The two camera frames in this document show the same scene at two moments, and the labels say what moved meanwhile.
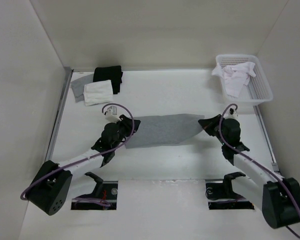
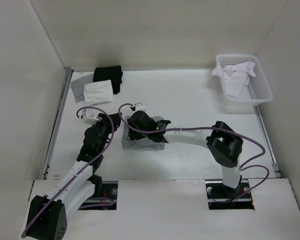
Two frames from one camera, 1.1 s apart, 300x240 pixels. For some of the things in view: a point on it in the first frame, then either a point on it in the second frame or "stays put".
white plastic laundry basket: (257, 91) stays put
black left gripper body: (125, 129) to (105, 126)
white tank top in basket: (235, 76) stays put
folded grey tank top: (78, 87) stays put
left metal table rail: (59, 114) stays put
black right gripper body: (211, 128) to (134, 135)
